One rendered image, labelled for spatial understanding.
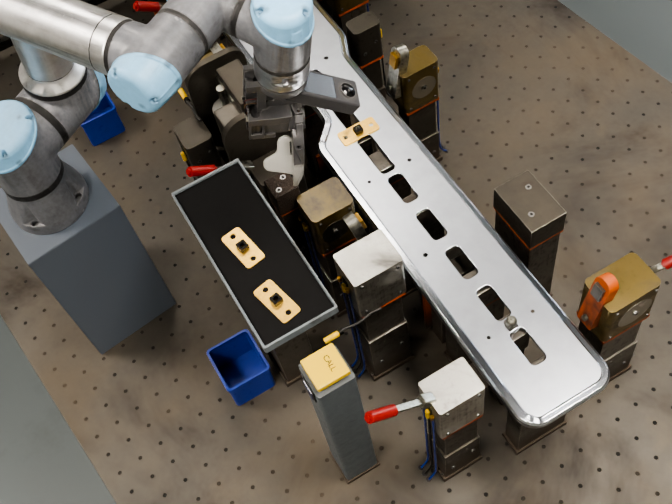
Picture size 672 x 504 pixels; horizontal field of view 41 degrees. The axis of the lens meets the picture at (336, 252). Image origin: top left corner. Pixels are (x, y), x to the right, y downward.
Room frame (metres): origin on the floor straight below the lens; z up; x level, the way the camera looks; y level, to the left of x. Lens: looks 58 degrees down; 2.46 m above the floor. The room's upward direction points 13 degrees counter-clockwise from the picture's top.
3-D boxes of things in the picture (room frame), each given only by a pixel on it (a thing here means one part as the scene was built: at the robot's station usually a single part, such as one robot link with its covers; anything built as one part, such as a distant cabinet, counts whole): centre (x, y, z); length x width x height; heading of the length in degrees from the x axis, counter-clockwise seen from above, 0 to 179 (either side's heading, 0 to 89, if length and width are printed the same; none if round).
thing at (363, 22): (1.49, -0.19, 0.84); 0.10 x 0.05 x 0.29; 109
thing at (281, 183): (1.02, 0.07, 0.90); 0.05 x 0.05 x 0.40; 19
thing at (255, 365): (0.84, 0.25, 0.75); 0.11 x 0.10 x 0.09; 19
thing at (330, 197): (0.97, 0.01, 0.89); 0.12 x 0.08 x 0.38; 109
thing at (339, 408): (0.61, 0.06, 0.92); 0.08 x 0.08 x 0.44; 19
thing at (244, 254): (0.86, 0.15, 1.17); 0.08 x 0.04 x 0.01; 28
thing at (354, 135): (1.18, -0.10, 1.01); 0.08 x 0.04 x 0.01; 108
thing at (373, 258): (0.81, -0.04, 0.90); 0.13 x 0.08 x 0.41; 109
